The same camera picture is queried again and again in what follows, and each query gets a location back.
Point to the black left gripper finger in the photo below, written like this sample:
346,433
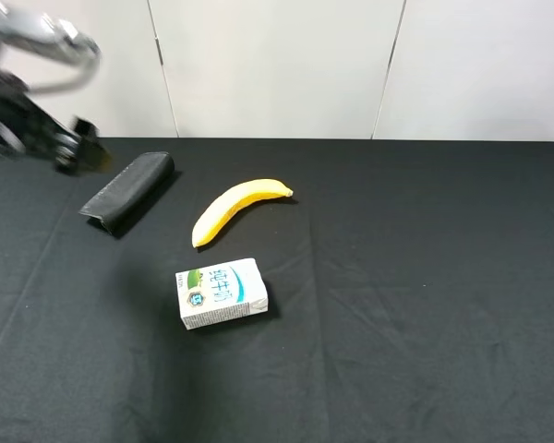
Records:
93,156

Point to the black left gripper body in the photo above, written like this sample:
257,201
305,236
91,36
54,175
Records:
26,129

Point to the black tablecloth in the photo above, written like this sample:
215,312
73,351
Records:
410,283

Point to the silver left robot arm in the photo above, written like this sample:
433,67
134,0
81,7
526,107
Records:
50,38

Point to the white milk carton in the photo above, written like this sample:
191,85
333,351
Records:
221,292

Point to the black glasses case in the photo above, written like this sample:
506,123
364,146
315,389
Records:
112,206

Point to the yellow banana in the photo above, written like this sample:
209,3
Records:
225,206

